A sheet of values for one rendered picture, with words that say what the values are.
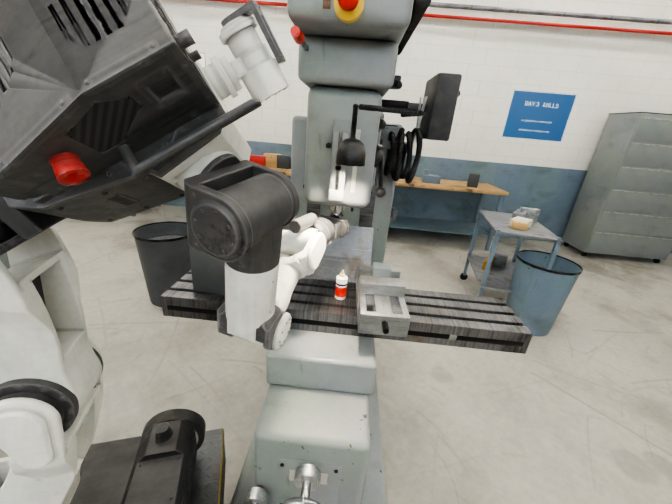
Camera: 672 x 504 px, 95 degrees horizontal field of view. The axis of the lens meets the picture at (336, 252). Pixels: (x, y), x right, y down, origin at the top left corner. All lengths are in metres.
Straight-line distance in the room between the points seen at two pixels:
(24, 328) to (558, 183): 6.10
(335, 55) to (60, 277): 0.75
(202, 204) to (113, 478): 0.96
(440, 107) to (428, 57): 4.15
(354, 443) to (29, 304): 0.76
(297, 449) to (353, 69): 0.99
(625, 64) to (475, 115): 2.03
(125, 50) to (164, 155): 0.11
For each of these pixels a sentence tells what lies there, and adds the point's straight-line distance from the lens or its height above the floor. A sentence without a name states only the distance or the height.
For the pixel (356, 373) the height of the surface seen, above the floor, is 0.85.
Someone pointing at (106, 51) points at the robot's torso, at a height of 1.58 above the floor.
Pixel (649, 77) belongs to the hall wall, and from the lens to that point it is 6.62.
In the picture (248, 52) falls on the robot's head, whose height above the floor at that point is 1.63.
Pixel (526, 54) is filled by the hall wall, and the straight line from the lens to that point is 5.76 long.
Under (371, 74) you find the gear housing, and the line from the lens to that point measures 0.87.
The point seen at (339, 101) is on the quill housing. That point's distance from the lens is 0.90.
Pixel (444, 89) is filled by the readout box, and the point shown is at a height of 1.68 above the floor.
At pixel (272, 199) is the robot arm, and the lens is 0.46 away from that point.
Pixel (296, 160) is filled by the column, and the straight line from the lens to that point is 1.38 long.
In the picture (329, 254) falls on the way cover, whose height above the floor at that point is 0.99.
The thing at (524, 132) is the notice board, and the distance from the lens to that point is 5.77.
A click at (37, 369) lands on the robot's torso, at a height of 1.10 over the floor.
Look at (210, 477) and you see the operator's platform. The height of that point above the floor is 0.40.
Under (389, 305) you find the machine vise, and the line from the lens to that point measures 0.99.
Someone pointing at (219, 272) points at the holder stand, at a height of 1.05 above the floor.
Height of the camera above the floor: 1.53
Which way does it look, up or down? 22 degrees down
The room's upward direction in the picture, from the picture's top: 5 degrees clockwise
